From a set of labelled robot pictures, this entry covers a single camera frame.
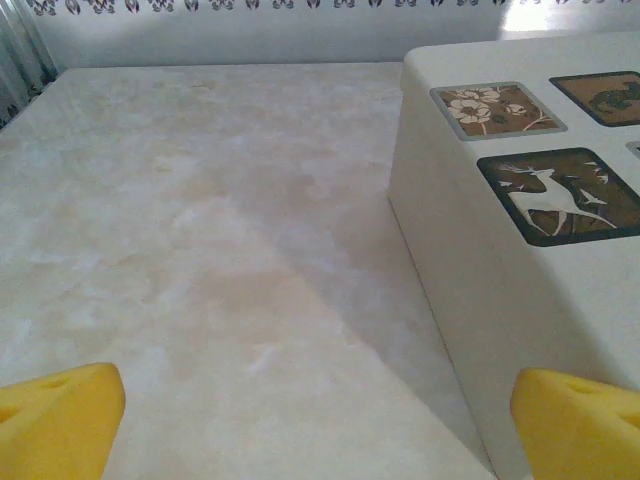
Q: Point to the white box with picture tiles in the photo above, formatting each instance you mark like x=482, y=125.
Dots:
x=480, y=290

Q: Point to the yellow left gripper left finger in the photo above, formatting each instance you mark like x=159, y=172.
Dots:
x=60, y=425

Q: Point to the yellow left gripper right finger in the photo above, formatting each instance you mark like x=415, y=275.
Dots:
x=575, y=430

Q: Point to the aluminium frame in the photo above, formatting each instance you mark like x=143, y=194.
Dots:
x=20, y=50

